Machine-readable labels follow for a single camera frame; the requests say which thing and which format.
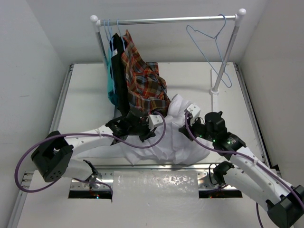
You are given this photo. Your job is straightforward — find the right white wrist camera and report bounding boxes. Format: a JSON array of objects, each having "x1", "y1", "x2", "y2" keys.
[{"x1": 185, "y1": 103, "x2": 200, "y2": 125}]

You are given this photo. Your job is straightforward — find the white shirt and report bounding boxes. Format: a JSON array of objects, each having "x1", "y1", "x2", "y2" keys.
[{"x1": 74, "y1": 94, "x2": 210, "y2": 165}]

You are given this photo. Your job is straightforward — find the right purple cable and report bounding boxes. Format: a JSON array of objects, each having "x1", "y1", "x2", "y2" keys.
[{"x1": 184, "y1": 111, "x2": 304, "y2": 228}]

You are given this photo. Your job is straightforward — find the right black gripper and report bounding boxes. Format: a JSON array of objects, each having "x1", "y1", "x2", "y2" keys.
[{"x1": 179, "y1": 114, "x2": 215, "y2": 142}]

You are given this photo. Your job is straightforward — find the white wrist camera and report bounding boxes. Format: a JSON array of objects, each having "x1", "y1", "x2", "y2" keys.
[
  {"x1": 185, "y1": 103, "x2": 200, "y2": 125},
  {"x1": 148, "y1": 114, "x2": 163, "y2": 131}
]

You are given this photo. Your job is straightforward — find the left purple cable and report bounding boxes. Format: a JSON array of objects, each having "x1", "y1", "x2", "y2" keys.
[{"x1": 14, "y1": 110, "x2": 167, "y2": 192}]

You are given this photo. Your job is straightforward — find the black garment on hanger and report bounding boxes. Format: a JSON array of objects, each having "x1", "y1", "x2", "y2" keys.
[{"x1": 111, "y1": 33, "x2": 130, "y2": 116}]

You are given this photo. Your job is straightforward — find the blue wire hanger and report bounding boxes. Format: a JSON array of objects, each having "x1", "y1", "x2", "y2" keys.
[{"x1": 185, "y1": 14, "x2": 233, "y2": 88}]

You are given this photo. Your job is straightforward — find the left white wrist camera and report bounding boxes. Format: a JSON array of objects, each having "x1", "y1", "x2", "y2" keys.
[{"x1": 148, "y1": 114, "x2": 163, "y2": 131}]

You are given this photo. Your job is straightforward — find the clothes rack metal white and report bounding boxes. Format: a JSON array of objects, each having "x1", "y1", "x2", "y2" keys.
[{"x1": 90, "y1": 9, "x2": 247, "y2": 95}]

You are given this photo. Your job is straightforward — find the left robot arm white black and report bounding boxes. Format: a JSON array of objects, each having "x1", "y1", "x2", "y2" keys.
[{"x1": 31, "y1": 111, "x2": 163, "y2": 182}]

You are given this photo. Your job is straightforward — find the plaid shirt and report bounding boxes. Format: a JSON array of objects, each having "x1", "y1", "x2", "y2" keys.
[{"x1": 121, "y1": 30, "x2": 171, "y2": 116}]

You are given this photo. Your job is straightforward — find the metal mounting rail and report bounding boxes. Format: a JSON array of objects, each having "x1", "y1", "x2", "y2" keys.
[{"x1": 22, "y1": 162, "x2": 262, "y2": 192}]

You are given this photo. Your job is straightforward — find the purple cable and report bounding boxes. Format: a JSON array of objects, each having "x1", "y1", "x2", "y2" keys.
[
  {"x1": 14, "y1": 110, "x2": 167, "y2": 192},
  {"x1": 184, "y1": 111, "x2": 304, "y2": 228}
]

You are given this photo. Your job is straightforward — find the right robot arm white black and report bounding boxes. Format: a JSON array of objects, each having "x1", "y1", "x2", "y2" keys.
[{"x1": 179, "y1": 110, "x2": 304, "y2": 228}]

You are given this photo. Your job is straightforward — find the blue hanger with black garment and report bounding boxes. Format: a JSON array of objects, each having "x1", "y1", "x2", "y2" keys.
[{"x1": 107, "y1": 20, "x2": 113, "y2": 45}]

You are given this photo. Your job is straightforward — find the blue hanger with teal garment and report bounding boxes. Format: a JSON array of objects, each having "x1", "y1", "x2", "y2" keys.
[{"x1": 103, "y1": 19, "x2": 110, "y2": 42}]

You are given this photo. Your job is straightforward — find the teal garment on hanger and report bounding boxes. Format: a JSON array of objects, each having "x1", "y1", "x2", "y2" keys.
[{"x1": 107, "y1": 48, "x2": 118, "y2": 106}]

